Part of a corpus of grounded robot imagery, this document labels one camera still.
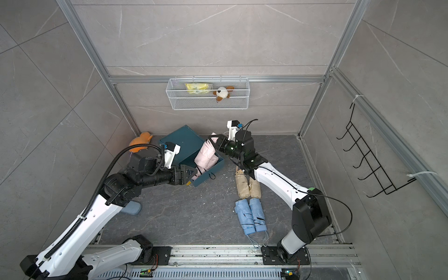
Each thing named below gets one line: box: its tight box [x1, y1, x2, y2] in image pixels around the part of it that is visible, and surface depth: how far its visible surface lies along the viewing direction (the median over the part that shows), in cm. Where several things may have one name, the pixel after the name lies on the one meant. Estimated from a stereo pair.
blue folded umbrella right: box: [248, 197, 268, 233], surface depth 83 cm
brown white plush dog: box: [212, 85, 236, 102], surface depth 87 cm
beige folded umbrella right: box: [249, 176, 262, 199], surface depth 92 cm
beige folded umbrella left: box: [235, 165, 251, 199], surface depth 92 cm
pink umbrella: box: [191, 132, 219, 180], surface depth 75 cm
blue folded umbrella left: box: [233, 198, 257, 236], surface depth 83 cm
